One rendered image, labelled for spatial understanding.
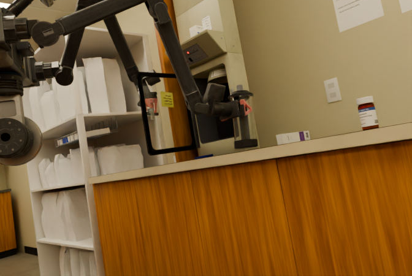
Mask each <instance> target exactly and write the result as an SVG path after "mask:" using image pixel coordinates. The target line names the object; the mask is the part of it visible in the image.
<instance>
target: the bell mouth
mask: <svg viewBox="0 0 412 276"><path fill-rule="evenodd" d="M207 83H215V84H221V83H228V81H227V74H226V68H225V66H224V67H218V68H216V69H213V70H211V71H210V74H209V77H208V82H207Z"/></svg>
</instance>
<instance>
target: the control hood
mask: <svg viewBox="0 0 412 276"><path fill-rule="evenodd" d="M195 44H198V45H199V47H200V48H201V49H202V50H203V51H204V52H205V53H206V55H207V56H208V57H206V58H204V59H202V60H200V61H198V62H196V63H194V64H192V65H189V68H192V67H195V66H197V65H199V64H202V63H204V62H206V61H208V60H210V59H212V58H215V57H217V56H219V55H222V54H223V53H226V52H227V50H226V44H225V40H224V33H223V32H221V31H214V30H209V29H205V30H204V31H202V32H200V33H198V34H196V35H195V36H193V37H191V38H189V39H187V40H185V41H184V42H182V43H180V45H181V48H182V50H185V49H187V48H189V47H191V46H193V45H195Z"/></svg>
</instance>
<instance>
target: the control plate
mask: <svg viewBox="0 0 412 276"><path fill-rule="evenodd" d="M193 49H194V51H193ZM187 52H189V53H187ZM183 53H184V55H185V58H186V60H187V62H188V65H192V64H194V63H196V62H198V61H200V60H202V59H204V58H206V57H208V56H207V55H206V53H205V52H204V51H203V50H202V49H201V48H200V47H199V45H198V44H195V45H193V46H191V47H189V48H187V49H185V50H183ZM200 54H201V55H200ZM197 56H198V57H197ZM193 57H195V58H193ZM189 58H191V59H192V60H193V61H192V62H190V60H189Z"/></svg>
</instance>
